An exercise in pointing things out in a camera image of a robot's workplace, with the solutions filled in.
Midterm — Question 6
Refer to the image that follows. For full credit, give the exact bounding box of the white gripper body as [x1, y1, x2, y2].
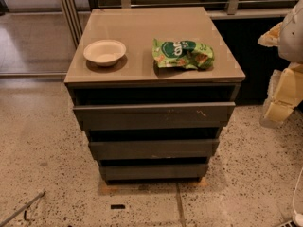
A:
[268, 62, 303, 108]

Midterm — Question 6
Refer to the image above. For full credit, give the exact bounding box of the white paper bowl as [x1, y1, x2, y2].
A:
[83, 40, 126, 67]

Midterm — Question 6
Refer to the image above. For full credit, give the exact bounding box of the grey drawer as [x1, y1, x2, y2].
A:
[89, 139, 219, 160]
[100, 164, 208, 181]
[73, 102, 235, 131]

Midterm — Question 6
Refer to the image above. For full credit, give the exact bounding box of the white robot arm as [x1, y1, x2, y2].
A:
[258, 0, 303, 128]

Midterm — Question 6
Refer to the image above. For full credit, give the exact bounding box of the grey bottom drawer front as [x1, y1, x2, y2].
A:
[100, 164, 208, 181]

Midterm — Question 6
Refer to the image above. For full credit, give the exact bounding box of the grey middle drawer front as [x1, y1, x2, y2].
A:
[89, 139, 219, 160]

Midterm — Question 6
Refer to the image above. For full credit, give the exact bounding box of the green chip bag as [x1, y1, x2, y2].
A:
[152, 39, 215, 70]

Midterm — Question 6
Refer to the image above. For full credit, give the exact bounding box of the grey top drawer front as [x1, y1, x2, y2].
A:
[73, 102, 235, 131]

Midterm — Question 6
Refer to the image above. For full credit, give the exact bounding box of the grey drawer cabinet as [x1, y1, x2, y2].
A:
[64, 7, 245, 169]

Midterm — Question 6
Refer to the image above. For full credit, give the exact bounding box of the grey metal rod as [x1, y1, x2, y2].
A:
[0, 191, 45, 227]

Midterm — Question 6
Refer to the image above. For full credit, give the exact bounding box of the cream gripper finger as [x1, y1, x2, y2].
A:
[259, 98, 294, 128]
[258, 23, 282, 47]

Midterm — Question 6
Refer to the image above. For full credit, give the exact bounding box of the white cable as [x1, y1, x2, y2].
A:
[291, 166, 303, 227]

